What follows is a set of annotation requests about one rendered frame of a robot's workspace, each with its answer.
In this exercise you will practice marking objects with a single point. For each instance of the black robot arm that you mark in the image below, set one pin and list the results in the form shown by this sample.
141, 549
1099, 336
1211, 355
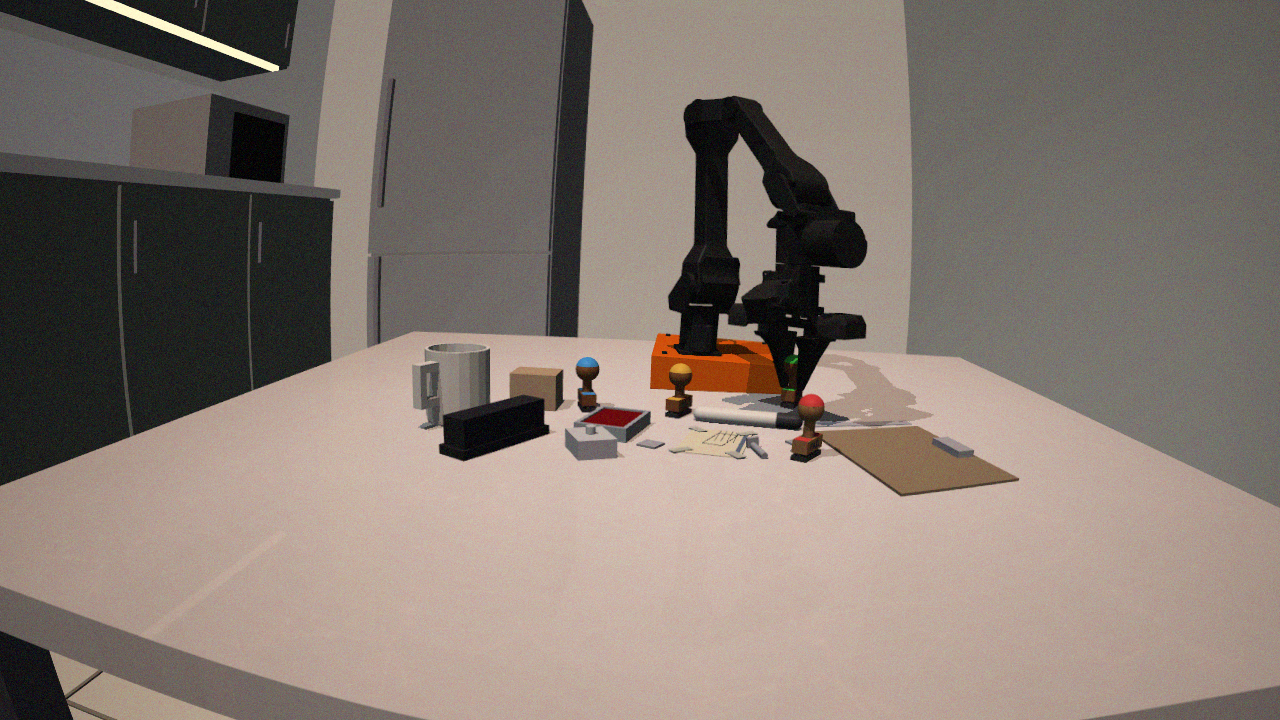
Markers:
811, 230

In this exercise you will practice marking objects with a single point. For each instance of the red rubber stamp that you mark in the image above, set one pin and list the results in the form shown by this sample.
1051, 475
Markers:
806, 446

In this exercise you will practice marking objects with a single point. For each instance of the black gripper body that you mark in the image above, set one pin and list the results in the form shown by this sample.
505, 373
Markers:
830, 325

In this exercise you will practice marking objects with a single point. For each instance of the brown rubber stamp with yellow ball handle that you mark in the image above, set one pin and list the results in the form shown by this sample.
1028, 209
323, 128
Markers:
679, 405

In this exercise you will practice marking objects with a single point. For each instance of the grey mug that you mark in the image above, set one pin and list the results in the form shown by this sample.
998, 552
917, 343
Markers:
454, 376

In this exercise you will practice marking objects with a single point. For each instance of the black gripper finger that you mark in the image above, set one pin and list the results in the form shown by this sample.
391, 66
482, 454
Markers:
781, 345
810, 351

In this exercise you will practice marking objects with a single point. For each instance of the brown stamp with blue ball handle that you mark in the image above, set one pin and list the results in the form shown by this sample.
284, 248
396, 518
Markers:
587, 369

